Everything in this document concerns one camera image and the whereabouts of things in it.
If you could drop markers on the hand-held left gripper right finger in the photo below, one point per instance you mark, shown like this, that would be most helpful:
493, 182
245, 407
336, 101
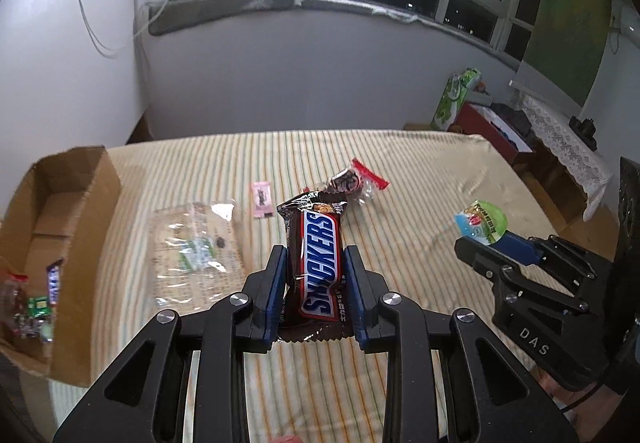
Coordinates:
358, 305

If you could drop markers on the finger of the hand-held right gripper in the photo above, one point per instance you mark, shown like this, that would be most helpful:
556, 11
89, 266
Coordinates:
520, 248
482, 258

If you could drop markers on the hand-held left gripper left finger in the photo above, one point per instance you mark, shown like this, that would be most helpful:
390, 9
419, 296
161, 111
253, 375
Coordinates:
277, 295

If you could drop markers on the green jelly cup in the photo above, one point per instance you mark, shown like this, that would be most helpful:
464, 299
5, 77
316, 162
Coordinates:
480, 223

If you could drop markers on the brown chocolate bar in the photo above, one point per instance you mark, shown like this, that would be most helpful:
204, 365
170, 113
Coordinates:
315, 263

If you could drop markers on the cardboard box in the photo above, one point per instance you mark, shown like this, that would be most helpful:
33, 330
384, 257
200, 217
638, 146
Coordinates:
75, 223

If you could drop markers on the purple snack bar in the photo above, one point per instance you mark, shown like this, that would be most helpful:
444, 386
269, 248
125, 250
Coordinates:
54, 285

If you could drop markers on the clear red-edged snack packet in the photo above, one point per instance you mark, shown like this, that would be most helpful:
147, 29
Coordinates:
15, 298

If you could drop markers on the person's left hand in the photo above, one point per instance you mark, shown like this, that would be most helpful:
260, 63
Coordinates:
286, 439

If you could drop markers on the clear bag of pastry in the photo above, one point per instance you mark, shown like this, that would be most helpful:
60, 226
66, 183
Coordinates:
195, 253

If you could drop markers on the small pink candy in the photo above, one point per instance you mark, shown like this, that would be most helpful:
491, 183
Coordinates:
261, 200

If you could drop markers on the striped yellow blanket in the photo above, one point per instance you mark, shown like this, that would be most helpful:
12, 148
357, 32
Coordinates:
425, 173

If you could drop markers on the white lace tablecloth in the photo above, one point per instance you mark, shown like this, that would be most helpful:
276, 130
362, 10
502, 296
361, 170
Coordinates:
565, 145

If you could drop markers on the black furniture panel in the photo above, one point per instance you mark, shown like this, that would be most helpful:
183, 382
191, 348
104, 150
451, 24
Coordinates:
630, 208

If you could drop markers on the red box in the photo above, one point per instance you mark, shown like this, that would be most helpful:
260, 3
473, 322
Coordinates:
492, 130

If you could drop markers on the red-edged dark snack packet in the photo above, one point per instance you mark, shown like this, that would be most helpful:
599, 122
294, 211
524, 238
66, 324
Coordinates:
350, 180

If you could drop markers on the green printed bag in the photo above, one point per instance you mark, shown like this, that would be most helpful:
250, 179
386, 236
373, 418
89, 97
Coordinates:
455, 98

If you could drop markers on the green wrapped candy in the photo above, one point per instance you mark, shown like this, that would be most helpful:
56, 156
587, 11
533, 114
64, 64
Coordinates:
39, 309

